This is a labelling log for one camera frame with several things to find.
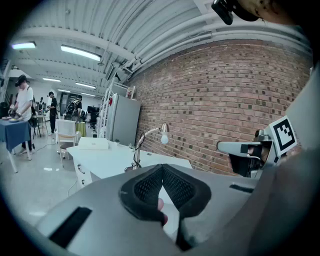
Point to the table with blue cloth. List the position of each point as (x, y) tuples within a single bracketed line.
[(13, 132)]

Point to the black office chair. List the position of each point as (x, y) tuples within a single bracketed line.
[(93, 118)]

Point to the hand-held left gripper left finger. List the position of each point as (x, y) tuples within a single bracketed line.
[(130, 197)]

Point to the white desk with drawers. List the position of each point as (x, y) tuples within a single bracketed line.
[(112, 160)]

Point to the person's left hand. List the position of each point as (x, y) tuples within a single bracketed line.
[(161, 205)]

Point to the small potted plant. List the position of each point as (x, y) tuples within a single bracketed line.
[(116, 141)]

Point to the silver gooseneck table lamp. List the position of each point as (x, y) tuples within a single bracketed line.
[(165, 128)]

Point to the green round side table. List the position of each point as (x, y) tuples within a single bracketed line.
[(81, 128)]

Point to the flat white box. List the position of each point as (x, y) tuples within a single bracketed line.
[(93, 144)]

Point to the silver refrigerator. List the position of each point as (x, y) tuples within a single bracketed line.
[(125, 117)]

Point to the black head-worn camera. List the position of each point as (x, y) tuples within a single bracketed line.
[(225, 10)]

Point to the white shelf frame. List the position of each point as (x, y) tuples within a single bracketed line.
[(123, 91)]

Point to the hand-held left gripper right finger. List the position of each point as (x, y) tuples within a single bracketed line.
[(197, 197)]

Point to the long ceiling light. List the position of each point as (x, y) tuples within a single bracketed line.
[(80, 53), (85, 85), (23, 45), (51, 79)]

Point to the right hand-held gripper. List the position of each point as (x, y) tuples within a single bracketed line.
[(282, 135)]

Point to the white ceiling pipes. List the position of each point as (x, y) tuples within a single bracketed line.
[(175, 42)]

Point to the white wooden-legged chair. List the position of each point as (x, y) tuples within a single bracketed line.
[(65, 130)]

